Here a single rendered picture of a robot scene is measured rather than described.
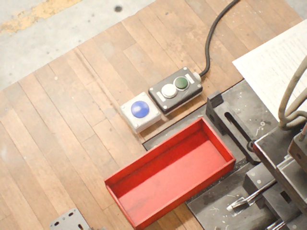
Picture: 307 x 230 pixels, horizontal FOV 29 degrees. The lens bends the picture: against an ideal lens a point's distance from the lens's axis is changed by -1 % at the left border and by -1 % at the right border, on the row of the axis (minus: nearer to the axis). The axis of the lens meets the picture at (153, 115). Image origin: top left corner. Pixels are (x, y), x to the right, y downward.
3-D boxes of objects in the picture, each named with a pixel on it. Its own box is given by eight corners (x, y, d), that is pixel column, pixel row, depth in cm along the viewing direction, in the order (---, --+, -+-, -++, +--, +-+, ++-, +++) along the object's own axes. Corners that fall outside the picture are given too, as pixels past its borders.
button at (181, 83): (172, 85, 134) (172, 81, 132) (183, 78, 134) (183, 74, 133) (179, 94, 133) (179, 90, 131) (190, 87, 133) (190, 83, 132)
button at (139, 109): (127, 109, 132) (127, 106, 130) (142, 100, 133) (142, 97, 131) (137, 123, 130) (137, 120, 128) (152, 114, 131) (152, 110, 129)
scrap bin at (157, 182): (106, 188, 126) (102, 179, 121) (201, 126, 131) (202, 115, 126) (136, 234, 122) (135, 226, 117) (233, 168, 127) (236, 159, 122)
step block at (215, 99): (205, 114, 133) (207, 96, 124) (215, 107, 133) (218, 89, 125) (222, 135, 130) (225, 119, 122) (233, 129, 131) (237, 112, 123)
